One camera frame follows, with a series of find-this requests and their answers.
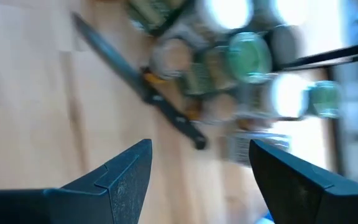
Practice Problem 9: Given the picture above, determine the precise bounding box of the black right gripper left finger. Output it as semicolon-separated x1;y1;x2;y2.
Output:
0;139;154;224

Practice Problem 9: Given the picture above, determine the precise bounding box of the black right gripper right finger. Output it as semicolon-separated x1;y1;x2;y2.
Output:
249;139;358;224

